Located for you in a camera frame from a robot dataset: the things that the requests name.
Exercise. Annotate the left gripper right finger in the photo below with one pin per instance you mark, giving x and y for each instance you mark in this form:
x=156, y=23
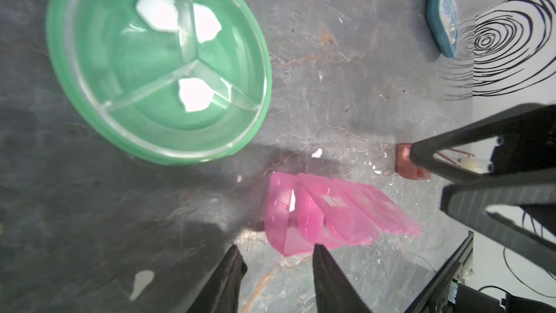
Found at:
x=334, y=293

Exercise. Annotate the green round pillbox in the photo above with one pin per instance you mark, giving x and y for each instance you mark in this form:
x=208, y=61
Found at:
x=173, y=82

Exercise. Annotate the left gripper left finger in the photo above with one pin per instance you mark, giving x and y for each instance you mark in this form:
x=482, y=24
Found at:
x=222, y=290

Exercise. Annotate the dark red small pillbox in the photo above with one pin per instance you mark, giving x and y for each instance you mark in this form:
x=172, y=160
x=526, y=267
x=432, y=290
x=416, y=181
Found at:
x=405, y=168

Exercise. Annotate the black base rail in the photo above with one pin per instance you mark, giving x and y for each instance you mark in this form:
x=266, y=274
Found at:
x=439, y=295

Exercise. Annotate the teal rectangular pillbox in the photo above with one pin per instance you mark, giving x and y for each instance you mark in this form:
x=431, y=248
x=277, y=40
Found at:
x=464, y=6

